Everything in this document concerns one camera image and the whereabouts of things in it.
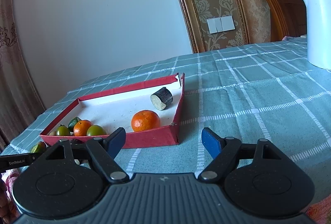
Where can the green tomato with stem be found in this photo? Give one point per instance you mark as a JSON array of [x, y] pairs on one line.
[[62, 130]]

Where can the orange mandarin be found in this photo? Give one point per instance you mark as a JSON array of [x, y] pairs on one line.
[[145, 120], [81, 128]]

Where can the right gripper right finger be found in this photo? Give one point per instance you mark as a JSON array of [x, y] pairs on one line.
[[223, 151]]

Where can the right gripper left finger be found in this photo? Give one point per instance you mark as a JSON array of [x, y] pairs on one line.
[[102, 153]]

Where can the patterned curtain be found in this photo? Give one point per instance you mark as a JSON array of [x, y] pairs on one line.
[[20, 101]]

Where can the white electric kettle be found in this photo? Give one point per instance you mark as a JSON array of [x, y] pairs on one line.
[[318, 14]]

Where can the white wall switch plate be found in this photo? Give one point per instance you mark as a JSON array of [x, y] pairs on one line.
[[219, 25]]

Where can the brown longan front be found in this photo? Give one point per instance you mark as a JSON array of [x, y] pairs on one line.
[[53, 133]]

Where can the green cucumber chunk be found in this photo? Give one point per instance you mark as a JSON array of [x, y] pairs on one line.
[[72, 123], [40, 147]]

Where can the wooden headboard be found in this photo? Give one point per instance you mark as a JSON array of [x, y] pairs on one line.
[[287, 18]]

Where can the red shallow cardboard tray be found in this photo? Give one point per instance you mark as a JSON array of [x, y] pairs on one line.
[[115, 108]]

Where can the green plaid tablecloth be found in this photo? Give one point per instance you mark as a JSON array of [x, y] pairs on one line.
[[266, 90]]

